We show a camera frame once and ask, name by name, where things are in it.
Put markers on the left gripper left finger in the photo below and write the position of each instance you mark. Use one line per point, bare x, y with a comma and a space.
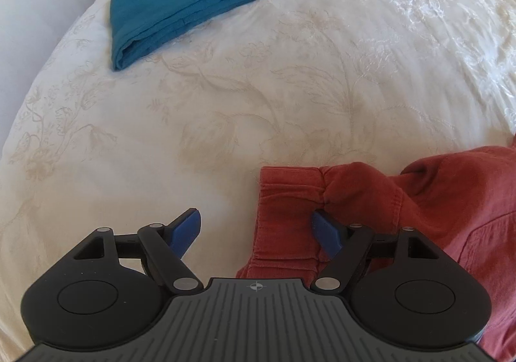
160, 248

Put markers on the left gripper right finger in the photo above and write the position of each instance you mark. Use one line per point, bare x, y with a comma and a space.
351, 249

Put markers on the red pants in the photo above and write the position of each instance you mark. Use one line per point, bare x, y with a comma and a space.
464, 202

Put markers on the cream floral bedspread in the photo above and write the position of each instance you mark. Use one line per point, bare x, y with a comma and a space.
271, 83

